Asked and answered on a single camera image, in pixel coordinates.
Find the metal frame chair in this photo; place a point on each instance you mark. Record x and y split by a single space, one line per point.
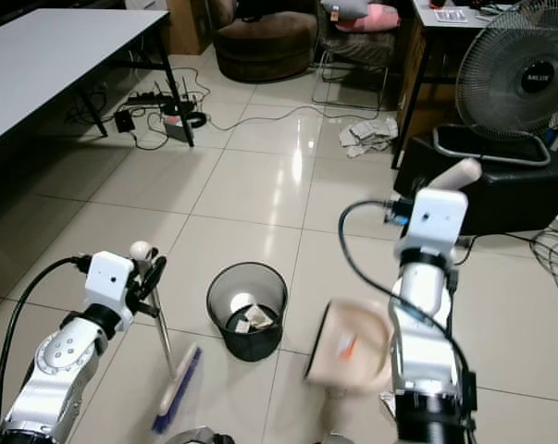
357 55

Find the wooden cabinet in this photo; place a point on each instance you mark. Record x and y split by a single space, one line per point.
188 26

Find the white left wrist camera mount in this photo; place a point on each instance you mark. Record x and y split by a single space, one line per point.
109 276

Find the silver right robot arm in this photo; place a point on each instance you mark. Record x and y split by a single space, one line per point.
427 361

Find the white printed paper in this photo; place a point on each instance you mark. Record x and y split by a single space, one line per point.
451 14

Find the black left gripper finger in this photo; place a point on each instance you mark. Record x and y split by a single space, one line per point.
157 275

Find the white paper strip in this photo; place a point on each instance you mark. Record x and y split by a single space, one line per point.
390 404

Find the brown round pouf seat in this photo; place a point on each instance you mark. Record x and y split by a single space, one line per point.
265 46

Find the grey left robot foot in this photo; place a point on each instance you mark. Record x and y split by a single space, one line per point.
204 437

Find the black standing fan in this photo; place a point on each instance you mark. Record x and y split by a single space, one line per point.
514 65

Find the pink cushion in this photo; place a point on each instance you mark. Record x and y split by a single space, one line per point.
373 18

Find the crumpled newspaper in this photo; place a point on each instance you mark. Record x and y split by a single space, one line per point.
369 137

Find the black power adapter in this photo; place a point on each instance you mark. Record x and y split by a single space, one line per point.
124 121

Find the black mesh waste bin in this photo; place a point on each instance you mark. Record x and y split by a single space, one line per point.
249 344

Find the grey power strip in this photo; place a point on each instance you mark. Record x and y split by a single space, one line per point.
179 132

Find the black router with antennas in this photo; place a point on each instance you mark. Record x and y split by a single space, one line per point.
184 117

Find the crumpled paper scrap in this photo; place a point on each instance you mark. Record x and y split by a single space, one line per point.
255 319

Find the black box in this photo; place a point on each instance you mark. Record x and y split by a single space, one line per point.
528 199

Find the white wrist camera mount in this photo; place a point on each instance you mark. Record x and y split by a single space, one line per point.
109 276
434 222

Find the grey table with black legs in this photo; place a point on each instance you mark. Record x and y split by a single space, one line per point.
56 65

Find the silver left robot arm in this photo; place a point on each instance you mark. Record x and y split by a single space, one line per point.
52 365

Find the beige broom with blue bristles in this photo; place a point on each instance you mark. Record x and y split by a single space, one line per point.
177 388

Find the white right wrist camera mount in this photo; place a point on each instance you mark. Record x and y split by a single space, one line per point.
434 222

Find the grey cloth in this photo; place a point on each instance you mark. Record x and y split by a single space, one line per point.
345 9

